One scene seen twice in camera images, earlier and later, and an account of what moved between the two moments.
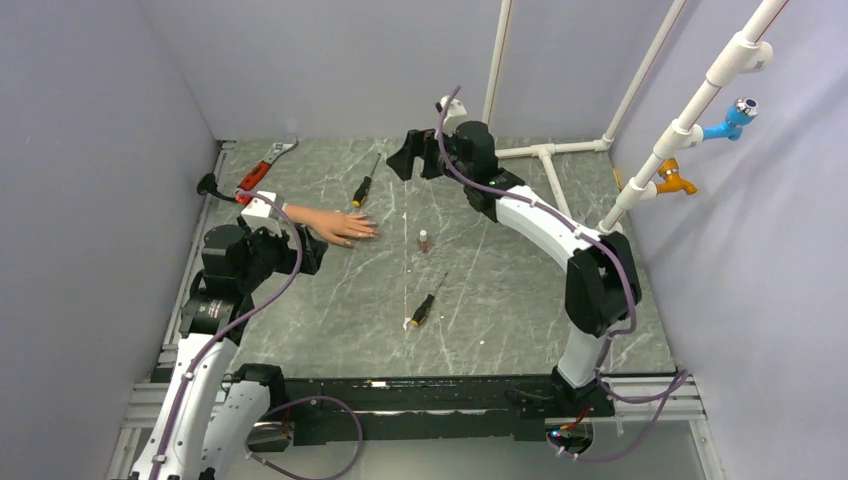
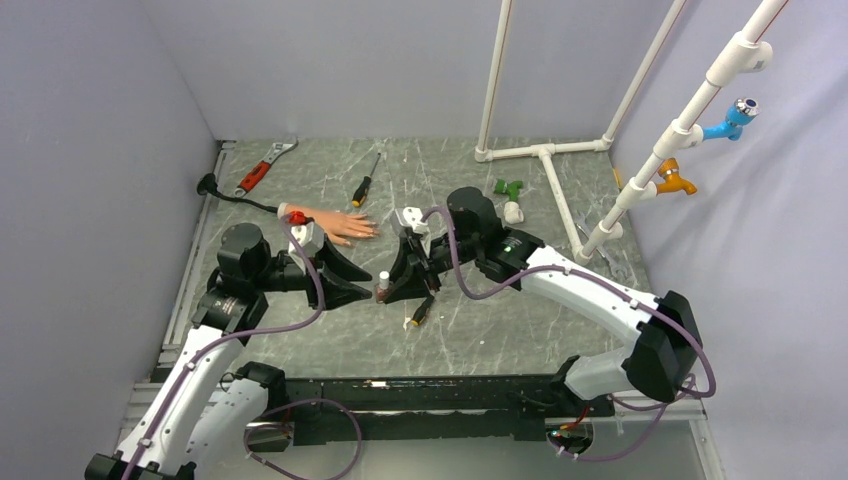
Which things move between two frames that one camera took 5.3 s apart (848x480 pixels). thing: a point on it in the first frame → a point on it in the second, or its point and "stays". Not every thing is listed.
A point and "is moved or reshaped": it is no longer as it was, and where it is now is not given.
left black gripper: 288,264 → 338,291
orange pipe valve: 673,181 stays
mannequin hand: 334,225 stays
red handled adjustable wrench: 253,177 stays
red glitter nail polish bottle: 424,243 is moved or reshaped
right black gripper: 402,162 → 410,283
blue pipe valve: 740,112 stays
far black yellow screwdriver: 364,186 stays
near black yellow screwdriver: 422,309 stays
